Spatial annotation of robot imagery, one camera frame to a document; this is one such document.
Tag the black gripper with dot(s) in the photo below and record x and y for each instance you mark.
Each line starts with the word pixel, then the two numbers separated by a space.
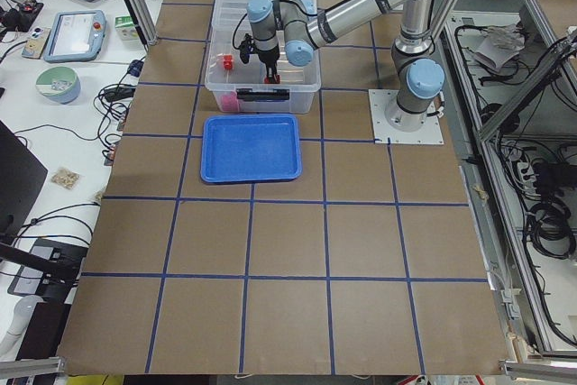
pixel 268 57

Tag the red block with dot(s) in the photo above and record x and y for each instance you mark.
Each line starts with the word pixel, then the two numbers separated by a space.
pixel 230 103
pixel 228 62
pixel 272 80

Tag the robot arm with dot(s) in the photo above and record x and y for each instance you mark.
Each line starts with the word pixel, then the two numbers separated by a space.
pixel 297 29

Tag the black box latch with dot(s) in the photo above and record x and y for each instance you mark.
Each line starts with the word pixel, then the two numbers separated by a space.
pixel 274 95

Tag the clear plastic storage box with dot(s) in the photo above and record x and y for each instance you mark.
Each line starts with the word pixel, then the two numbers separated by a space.
pixel 301 82

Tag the red block in box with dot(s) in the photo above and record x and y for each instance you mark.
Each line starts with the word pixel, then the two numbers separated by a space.
pixel 230 103
pixel 228 62

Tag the blue plastic tray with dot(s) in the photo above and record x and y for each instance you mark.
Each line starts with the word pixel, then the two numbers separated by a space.
pixel 250 148

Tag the green white carton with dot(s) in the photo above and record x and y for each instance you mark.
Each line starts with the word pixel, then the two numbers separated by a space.
pixel 125 28

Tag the teach pendant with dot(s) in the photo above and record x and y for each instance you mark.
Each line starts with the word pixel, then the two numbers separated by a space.
pixel 75 36

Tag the green bowl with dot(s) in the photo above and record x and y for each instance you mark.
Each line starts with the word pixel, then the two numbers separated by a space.
pixel 59 84

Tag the snack bag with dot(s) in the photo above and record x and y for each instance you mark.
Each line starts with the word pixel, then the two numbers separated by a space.
pixel 65 178

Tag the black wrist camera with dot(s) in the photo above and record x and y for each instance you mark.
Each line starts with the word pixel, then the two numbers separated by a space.
pixel 246 48

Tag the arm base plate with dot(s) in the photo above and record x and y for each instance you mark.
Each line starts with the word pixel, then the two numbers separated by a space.
pixel 391 125

